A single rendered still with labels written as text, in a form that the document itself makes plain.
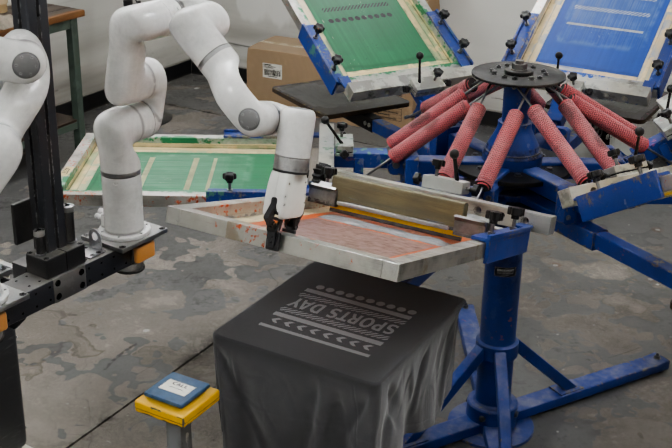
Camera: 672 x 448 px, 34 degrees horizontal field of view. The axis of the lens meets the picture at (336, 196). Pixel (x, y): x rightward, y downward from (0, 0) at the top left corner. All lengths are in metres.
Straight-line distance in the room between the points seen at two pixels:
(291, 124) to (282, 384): 0.64
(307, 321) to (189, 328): 2.01
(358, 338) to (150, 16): 0.88
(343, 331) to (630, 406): 1.88
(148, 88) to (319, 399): 0.81
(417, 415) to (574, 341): 2.00
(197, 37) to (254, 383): 0.82
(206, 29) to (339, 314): 0.79
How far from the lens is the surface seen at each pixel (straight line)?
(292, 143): 2.26
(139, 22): 2.40
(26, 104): 2.25
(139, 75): 2.52
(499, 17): 7.09
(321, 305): 2.72
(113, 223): 2.65
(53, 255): 2.51
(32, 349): 4.58
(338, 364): 2.47
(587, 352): 4.58
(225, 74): 2.28
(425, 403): 2.74
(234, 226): 2.36
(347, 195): 2.88
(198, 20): 2.35
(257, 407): 2.63
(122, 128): 2.55
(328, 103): 4.35
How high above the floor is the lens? 2.20
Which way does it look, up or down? 22 degrees down
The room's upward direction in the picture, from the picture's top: 1 degrees clockwise
